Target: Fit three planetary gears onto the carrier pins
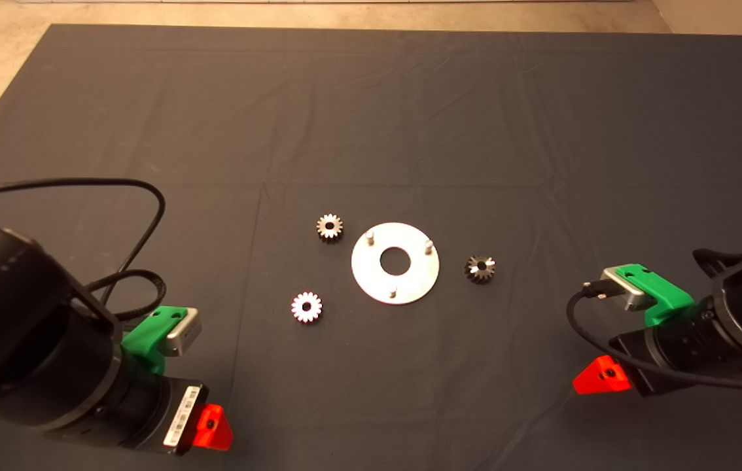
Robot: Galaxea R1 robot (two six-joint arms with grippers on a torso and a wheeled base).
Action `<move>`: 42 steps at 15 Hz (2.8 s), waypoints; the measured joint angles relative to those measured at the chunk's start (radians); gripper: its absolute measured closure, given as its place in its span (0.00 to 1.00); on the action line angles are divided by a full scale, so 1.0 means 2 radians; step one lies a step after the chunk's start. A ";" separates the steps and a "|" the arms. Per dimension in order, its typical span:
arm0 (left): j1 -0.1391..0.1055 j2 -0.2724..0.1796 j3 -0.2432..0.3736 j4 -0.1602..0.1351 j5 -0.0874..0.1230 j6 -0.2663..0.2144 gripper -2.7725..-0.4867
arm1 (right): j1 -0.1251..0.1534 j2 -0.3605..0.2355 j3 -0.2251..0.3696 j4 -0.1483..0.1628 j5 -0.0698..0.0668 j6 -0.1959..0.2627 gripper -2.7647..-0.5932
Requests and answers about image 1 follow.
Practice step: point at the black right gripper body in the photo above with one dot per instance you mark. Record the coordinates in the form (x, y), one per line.
(672, 347)

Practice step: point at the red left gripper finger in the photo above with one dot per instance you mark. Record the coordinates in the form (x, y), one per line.
(214, 432)

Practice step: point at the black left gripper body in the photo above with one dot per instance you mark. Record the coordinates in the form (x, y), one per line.
(148, 412)

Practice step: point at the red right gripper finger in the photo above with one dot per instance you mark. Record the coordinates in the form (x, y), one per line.
(600, 379)

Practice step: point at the small steel planetary gear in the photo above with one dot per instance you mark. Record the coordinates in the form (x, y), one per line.
(485, 275)
(299, 307)
(335, 230)

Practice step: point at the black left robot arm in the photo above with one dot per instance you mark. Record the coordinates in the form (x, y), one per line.
(11, 314)

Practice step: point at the round metal carrier plate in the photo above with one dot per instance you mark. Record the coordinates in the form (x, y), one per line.
(410, 288)

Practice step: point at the dark grey table cloth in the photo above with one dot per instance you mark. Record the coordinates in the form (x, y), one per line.
(410, 131)

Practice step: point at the green right camera mount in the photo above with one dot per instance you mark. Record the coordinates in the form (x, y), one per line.
(662, 294)

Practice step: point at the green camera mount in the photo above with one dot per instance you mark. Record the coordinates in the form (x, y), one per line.
(662, 294)
(145, 340)

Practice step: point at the green left camera mount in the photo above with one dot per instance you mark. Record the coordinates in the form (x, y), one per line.
(145, 340)

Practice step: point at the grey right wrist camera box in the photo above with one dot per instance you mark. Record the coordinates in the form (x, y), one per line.
(626, 291)

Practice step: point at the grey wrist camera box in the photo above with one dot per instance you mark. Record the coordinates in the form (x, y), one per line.
(626, 291)
(186, 333)

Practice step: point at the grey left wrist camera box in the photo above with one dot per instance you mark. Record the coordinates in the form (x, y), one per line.
(186, 333)

